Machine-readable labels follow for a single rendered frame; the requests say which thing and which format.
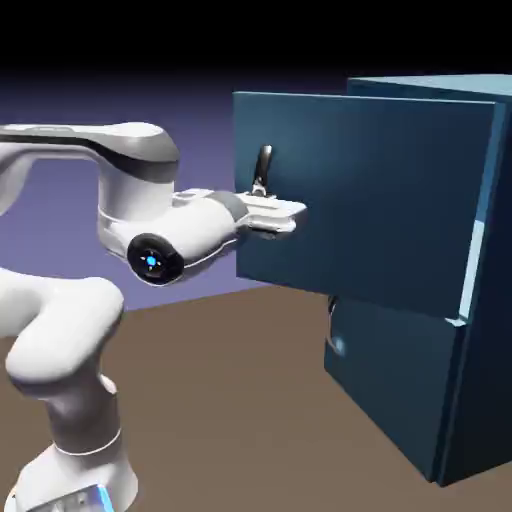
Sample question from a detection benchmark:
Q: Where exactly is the dark curved metal handle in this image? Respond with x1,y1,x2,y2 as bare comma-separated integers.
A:
325,296,346,356
250,144,280,200

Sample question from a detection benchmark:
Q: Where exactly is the blue cabinet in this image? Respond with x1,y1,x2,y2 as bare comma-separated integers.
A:
322,74,512,488

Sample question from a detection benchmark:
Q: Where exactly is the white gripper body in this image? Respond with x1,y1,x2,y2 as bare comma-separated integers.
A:
234,190,308,234

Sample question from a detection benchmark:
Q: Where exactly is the blue cabinet door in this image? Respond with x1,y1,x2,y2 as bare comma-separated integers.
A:
322,296,468,483
232,91,497,318

